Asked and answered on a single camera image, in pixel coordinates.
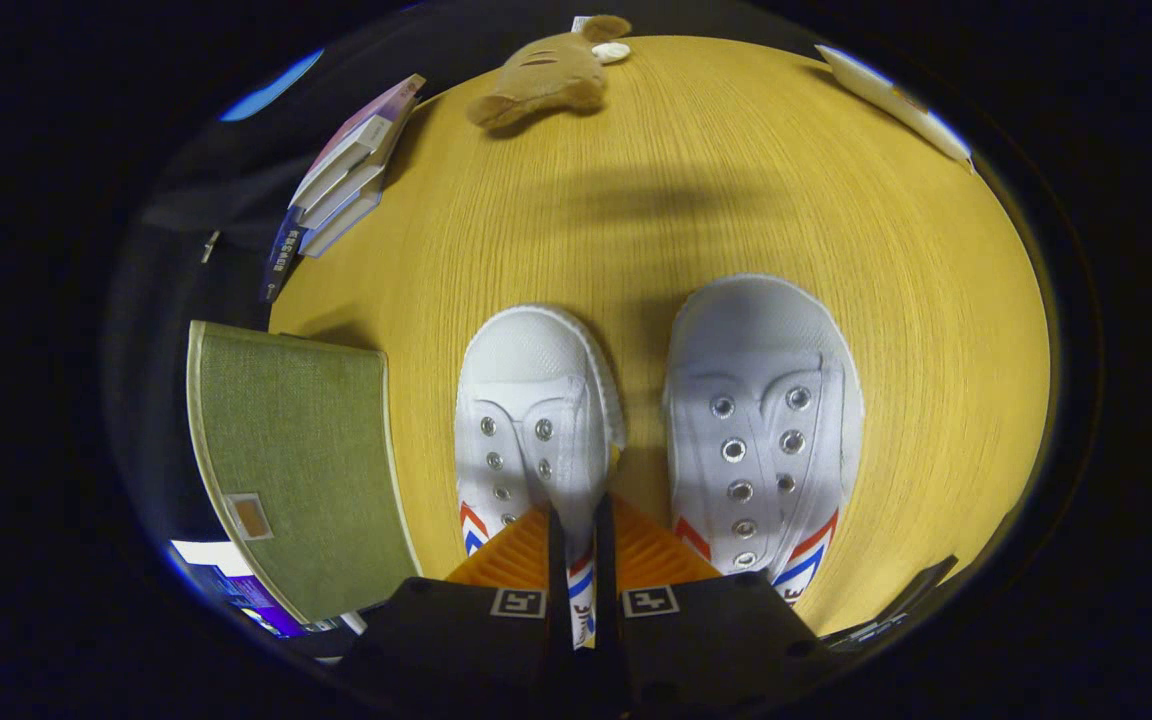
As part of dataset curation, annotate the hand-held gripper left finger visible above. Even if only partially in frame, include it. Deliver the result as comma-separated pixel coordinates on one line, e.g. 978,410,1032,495
336,503,577,716

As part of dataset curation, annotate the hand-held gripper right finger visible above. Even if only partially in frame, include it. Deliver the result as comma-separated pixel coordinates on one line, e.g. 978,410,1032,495
591,495,837,716

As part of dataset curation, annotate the white canvas shoe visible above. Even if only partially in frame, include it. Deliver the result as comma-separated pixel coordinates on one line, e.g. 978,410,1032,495
663,273,865,608
454,305,627,651

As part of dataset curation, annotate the black flat device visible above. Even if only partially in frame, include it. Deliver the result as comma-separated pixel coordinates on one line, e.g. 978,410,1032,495
821,555,959,653

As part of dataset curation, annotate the computer monitor screen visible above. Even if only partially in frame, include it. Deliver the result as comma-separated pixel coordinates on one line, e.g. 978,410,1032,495
171,540,337,641

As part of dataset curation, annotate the dark blue book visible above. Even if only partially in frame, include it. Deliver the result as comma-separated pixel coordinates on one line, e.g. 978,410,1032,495
259,205,312,303

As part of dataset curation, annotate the grey-blue book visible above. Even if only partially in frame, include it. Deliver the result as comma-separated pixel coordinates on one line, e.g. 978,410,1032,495
298,185,384,259

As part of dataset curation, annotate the white book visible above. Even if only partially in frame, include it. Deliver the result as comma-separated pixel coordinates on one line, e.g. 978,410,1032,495
296,150,392,229

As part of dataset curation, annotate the pink cover book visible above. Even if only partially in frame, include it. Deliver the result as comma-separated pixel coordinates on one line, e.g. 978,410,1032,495
288,73,428,209

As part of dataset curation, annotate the white pouch with red label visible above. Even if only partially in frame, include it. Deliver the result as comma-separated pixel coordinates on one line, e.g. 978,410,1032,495
816,45,977,171

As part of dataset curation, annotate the brown plush toy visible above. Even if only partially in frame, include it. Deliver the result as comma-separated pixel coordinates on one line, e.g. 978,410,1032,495
466,15,632,131

